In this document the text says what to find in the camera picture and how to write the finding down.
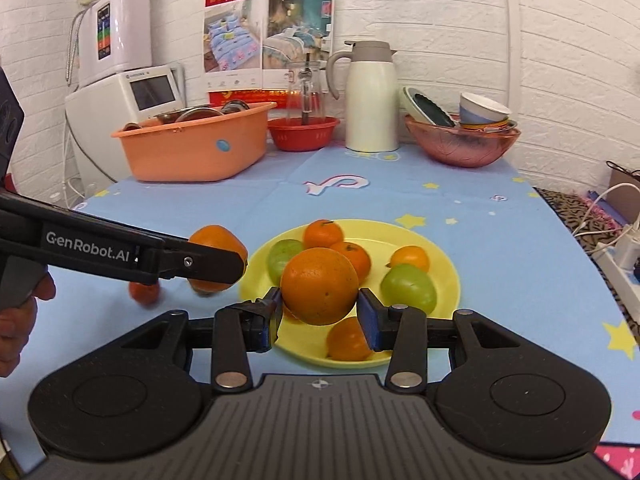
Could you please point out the orange plastic basin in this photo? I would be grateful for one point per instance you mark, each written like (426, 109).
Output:
(190, 152)

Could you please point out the red plastic basket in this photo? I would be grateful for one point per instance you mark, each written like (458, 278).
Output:
(302, 137)

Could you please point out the metal bowl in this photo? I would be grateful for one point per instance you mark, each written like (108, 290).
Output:
(200, 114)
(235, 106)

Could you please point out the blue printed tablecloth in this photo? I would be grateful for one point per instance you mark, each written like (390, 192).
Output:
(500, 240)

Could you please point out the dark green bowl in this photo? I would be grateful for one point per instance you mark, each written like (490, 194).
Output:
(430, 110)

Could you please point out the brown patterned cloth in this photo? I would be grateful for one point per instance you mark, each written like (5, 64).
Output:
(565, 210)

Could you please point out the white cabinet appliance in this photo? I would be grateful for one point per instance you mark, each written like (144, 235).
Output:
(92, 135)

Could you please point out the small red plum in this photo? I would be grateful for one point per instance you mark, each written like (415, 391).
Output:
(145, 293)

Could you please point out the cardboard box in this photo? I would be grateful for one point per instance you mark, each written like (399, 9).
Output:
(625, 190)

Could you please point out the white charger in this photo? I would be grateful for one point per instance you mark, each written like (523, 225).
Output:
(629, 250)

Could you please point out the round orange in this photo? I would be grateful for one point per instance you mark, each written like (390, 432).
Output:
(215, 239)
(345, 342)

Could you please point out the bedding wall poster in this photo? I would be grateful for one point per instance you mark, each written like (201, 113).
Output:
(265, 45)

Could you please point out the white thermos jug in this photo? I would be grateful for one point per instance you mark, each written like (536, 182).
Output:
(372, 105)

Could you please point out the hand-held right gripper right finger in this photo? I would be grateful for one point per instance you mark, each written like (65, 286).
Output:
(367, 321)

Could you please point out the white water purifier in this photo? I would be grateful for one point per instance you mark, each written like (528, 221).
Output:
(120, 35)

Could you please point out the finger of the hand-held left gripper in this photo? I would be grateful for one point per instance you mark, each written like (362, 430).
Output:
(210, 265)

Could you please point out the pink glass bowl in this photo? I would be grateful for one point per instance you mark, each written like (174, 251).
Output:
(460, 147)

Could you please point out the white wall pipe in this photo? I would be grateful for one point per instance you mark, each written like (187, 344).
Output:
(511, 35)

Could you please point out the white appliance with screen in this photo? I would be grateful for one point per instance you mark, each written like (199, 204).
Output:
(150, 92)

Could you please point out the white power strip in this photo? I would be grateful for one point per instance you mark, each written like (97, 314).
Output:
(617, 280)

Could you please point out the yellowish orange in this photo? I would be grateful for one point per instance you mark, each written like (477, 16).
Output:
(410, 258)

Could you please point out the green mango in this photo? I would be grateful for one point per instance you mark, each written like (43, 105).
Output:
(279, 260)
(408, 289)

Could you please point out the white and blue bowl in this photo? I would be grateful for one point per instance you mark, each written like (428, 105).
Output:
(482, 109)

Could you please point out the mandarin with stem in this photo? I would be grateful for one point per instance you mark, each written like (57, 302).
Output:
(360, 260)
(323, 234)

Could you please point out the glass pitcher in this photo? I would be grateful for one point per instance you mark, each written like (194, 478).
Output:
(305, 95)

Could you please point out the yellow plastic plate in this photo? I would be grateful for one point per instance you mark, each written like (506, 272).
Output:
(380, 237)

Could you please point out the large orange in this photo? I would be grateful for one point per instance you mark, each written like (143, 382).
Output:
(320, 285)

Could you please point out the person's left hand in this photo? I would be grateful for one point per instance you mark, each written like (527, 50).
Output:
(17, 332)

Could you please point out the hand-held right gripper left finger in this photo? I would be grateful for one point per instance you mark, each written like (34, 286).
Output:
(272, 317)

